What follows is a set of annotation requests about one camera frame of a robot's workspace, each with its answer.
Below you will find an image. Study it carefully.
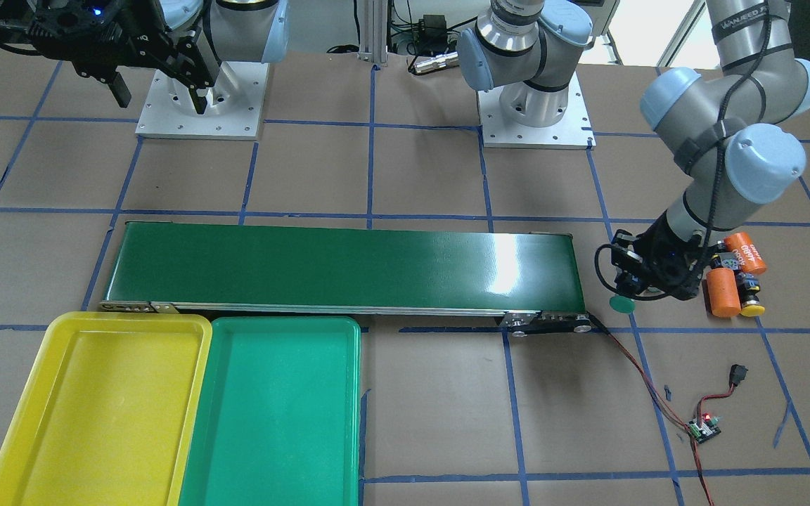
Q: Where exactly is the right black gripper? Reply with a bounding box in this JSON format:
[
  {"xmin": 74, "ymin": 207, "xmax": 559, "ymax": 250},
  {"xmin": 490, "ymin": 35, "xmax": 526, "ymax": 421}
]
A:
[{"xmin": 28, "ymin": 1, "xmax": 221, "ymax": 115}]

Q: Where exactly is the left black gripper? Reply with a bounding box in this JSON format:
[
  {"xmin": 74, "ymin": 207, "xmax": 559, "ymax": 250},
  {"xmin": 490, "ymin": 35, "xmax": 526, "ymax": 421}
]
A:
[{"xmin": 612, "ymin": 211, "xmax": 716, "ymax": 301}]

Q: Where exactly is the plain orange cylinder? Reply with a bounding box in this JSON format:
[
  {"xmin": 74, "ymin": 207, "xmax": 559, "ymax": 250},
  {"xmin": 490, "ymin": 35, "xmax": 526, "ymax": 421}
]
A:
[{"xmin": 706, "ymin": 268, "xmax": 740, "ymax": 319}]

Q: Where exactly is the orange cylinder marked 4680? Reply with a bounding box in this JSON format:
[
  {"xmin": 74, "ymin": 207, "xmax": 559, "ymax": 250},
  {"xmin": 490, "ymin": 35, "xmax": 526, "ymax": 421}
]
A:
[{"xmin": 723, "ymin": 231, "xmax": 768, "ymax": 276}]

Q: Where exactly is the yellow push button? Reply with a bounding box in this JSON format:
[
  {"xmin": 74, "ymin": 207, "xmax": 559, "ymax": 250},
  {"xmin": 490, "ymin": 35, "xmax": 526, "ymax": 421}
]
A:
[
  {"xmin": 735, "ymin": 272, "xmax": 766, "ymax": 318},
  {"xmin": 710, "ymin": 252, "xmax": 740, "ymax": 272}
]

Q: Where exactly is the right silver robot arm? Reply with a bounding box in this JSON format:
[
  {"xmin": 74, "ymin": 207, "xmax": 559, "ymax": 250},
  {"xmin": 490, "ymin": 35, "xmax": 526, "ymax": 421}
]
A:
[{"xmin": 20, "ymin": 1, "xmax": 289, "ymax": 115}]

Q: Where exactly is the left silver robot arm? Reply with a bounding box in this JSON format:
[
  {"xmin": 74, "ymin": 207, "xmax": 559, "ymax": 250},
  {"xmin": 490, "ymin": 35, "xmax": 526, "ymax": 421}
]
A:
[{"xmin": 456, "ymin": 1, "xmax": 810, "ymax": 301}]

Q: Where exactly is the green conveyor belt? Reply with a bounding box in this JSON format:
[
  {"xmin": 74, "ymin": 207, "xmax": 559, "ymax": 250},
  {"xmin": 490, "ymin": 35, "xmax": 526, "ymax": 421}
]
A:
[{"xmin": 99, "ymin": 221, "xmax": 593, "ymax": 335}]

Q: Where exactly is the small motor controller board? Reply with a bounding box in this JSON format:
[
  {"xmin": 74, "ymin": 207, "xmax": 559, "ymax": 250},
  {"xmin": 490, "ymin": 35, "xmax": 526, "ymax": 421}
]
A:
[{"xmin": 688, "ymin": 413, "xmax": 722, "ymax": 444}]

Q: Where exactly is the yellow plastic tray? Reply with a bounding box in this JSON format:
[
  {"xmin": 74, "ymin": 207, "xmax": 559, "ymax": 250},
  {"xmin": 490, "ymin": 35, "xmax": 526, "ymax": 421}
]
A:
[{"xmin": 0, "ymin": 311, "xmax": 212, "ymax": 505}]

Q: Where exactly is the green plastic tray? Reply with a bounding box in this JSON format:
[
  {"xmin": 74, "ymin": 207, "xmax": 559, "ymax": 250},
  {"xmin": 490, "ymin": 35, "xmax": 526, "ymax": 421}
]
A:
[{"xmin": 179, "ymin": 316, "xmax": 361, "ymax": 505}]

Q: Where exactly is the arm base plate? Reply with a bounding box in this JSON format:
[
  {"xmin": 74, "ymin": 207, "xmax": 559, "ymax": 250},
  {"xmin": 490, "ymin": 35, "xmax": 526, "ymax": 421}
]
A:
[
  {"xmin": 135, "ymin": 61, "xmax": 272, "ymax": 141},
  {"xmin": 477, "ymin": 73, "xmax": 597, "ymax": 150}
]

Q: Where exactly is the black rocker switch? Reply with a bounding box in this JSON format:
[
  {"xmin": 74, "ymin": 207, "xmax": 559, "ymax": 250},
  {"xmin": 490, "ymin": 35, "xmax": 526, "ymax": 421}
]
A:
[{"xmin": 728, "ymin": 364, "xmax": 748, "ymax": 390}]

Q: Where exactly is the red black power cable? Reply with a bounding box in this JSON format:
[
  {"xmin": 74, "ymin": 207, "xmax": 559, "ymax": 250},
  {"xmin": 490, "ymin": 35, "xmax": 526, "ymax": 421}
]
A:
[{"xmin": 588, "ymin": 316, "xmax": 738, "ymax": 506}]

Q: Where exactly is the aluminium frame post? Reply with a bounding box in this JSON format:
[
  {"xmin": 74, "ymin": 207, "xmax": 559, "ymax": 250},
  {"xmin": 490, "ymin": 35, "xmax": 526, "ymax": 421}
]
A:
[{"xmin": 356, "ymin": 1, "xmax": 390, "ymax": 67}]

